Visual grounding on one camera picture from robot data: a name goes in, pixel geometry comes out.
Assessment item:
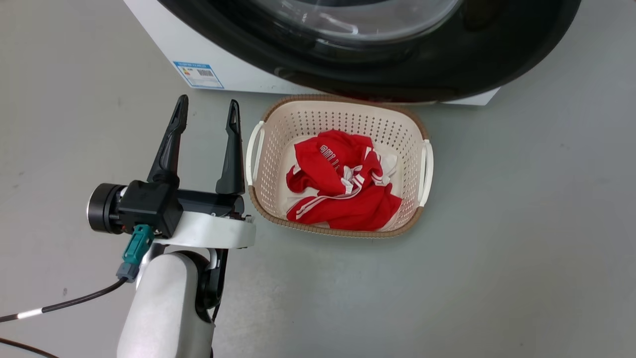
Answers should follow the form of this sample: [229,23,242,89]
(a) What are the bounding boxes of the black round motor housing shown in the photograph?
[86,182,126,235]

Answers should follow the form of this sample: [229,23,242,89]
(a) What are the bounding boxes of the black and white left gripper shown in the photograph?
[147,94,257,250]

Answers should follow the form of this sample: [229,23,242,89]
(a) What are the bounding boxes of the cream perforated laundry basket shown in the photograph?
[245,94,434,239]

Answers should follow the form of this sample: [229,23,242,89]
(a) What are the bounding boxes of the thin black cable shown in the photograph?
[0,338,61,358]

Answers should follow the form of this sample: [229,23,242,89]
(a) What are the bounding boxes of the black cable with teal connector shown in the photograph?
[0,224,155,324]

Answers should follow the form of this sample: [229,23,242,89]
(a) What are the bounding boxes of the white washing machine body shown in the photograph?
[123,0,500,106]

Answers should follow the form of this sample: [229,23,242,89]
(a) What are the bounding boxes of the blue energy label sticker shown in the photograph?
[172,61,225,90]

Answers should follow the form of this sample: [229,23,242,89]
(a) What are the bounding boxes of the red garment with white stripes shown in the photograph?
[285,130,402,232]

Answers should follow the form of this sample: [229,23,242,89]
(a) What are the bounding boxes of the white washing machine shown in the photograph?
[157,0,582,103]

